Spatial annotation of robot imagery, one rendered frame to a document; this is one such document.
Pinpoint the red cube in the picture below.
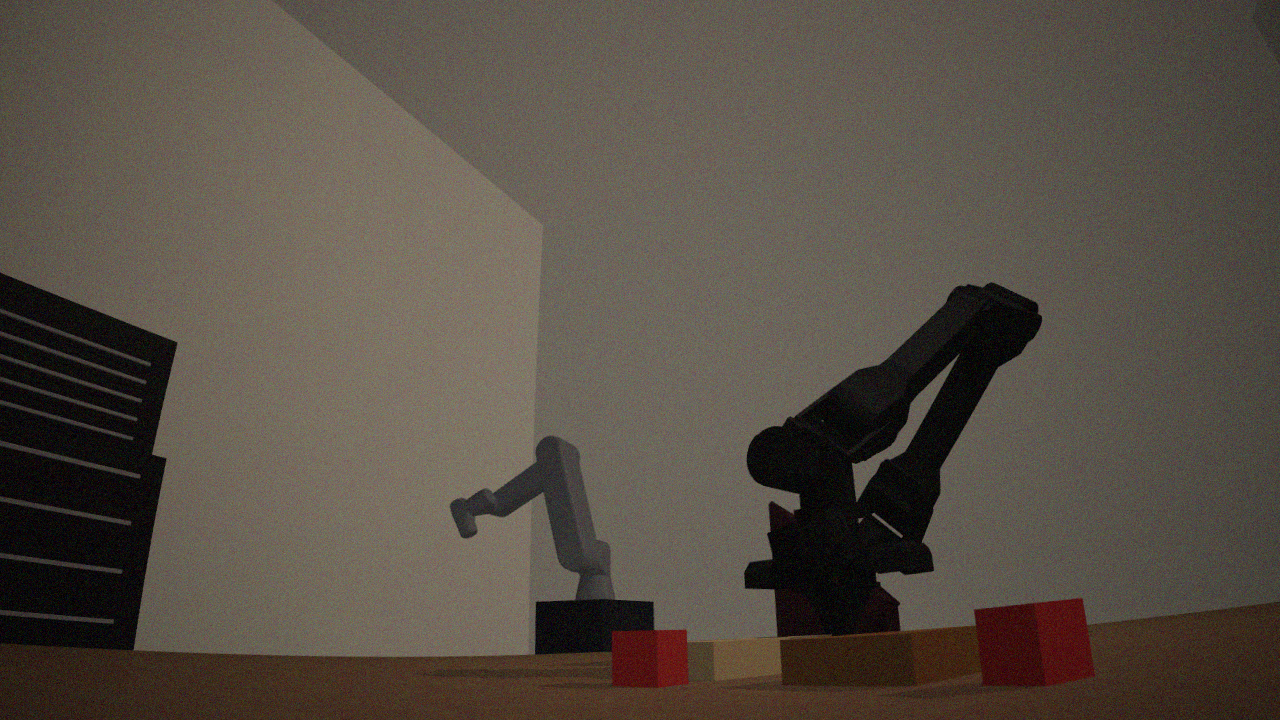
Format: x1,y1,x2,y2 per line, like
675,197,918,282
612,630,689,688
974,598,1094,687

